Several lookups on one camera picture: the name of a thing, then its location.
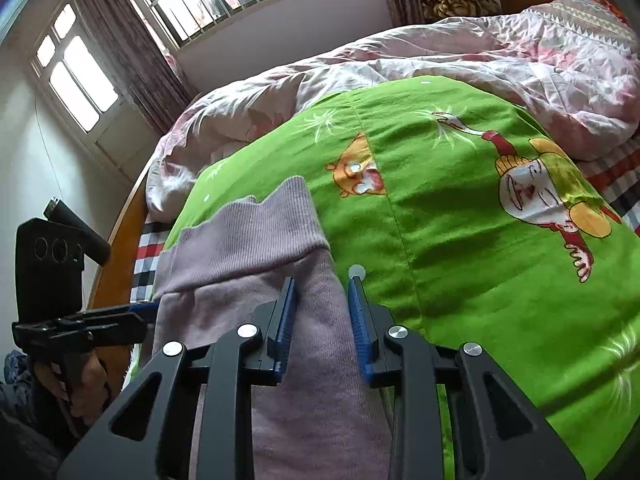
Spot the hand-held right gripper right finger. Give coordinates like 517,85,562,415
347,275,586,480

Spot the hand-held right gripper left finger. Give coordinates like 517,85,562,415
56,276,301,480

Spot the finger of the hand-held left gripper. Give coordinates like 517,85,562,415
50,301,162,349

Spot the lilac knitted sweater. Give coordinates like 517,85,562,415
150,176,396,480

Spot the person's left forearm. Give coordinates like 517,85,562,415
0,385,96,480

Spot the person's left hand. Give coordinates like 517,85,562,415
33,354,113,419

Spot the checked bedsheet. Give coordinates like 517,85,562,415
132,140,640,306

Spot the green cartoon printed blanket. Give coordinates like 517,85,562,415
165,76,640,480

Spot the small window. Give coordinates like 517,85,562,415
30,2,121,133

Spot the pink floral quilt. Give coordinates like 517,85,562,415
145,0,640,223

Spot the large barred window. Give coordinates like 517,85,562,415
120,0,381,53

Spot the tiger striped blanket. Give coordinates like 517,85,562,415
422,0,501,23

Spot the wooden bed frame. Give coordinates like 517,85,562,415
87,170,151,396

